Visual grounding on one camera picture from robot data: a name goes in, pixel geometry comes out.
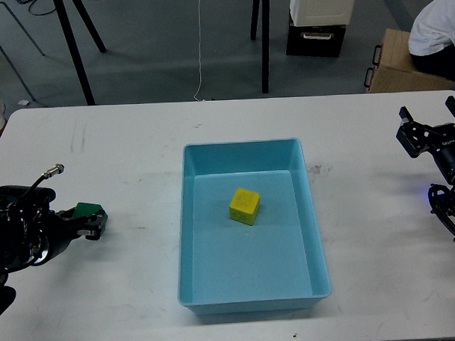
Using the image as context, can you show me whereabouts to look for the black left table legs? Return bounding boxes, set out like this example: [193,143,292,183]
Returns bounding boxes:
[52,0,107,105]

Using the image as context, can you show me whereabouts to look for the black table legs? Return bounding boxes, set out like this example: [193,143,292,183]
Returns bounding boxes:
[52,0,107,105]
[250,0,270,93]

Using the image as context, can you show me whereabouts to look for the seated person white shirt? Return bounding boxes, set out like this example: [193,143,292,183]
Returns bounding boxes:
[409,0,455,82]

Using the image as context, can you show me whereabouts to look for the yellow cube block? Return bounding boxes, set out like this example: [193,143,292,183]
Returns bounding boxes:
[229,188,261,226]

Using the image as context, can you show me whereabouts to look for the black storage box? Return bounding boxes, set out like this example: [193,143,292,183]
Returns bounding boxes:
[286,24,347,58]

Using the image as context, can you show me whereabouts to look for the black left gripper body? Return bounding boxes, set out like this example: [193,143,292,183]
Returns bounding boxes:
[39,212,85,264]

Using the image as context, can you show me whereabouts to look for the white plastic storage box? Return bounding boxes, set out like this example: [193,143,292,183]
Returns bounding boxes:
[290,0,356,27]

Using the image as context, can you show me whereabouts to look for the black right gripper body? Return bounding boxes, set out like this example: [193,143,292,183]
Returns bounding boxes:
[396,121,455,184]

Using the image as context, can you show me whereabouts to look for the light blue plastic bin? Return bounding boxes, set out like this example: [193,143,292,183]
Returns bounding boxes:
[178,138,332,314]

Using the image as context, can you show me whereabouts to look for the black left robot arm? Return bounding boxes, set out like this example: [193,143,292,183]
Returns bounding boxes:
[0,164,108,316]

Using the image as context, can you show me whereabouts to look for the white hanging cord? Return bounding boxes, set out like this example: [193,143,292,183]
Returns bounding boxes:
[190,0,207,103]

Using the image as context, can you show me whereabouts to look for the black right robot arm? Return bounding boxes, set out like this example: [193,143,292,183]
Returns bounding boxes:
[396,96,455,241]

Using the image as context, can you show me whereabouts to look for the black right table legs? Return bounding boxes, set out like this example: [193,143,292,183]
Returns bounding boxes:
[250,0,270,93]

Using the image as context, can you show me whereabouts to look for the green cube block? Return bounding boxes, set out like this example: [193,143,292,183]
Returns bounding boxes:
[72,202,102,218]

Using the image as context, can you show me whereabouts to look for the black cable on floor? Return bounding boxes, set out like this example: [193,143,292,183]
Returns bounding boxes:
[13,0,61,17]

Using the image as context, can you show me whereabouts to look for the cardboard box with handles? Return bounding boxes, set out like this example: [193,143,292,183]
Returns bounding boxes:
[364,28,453,93]

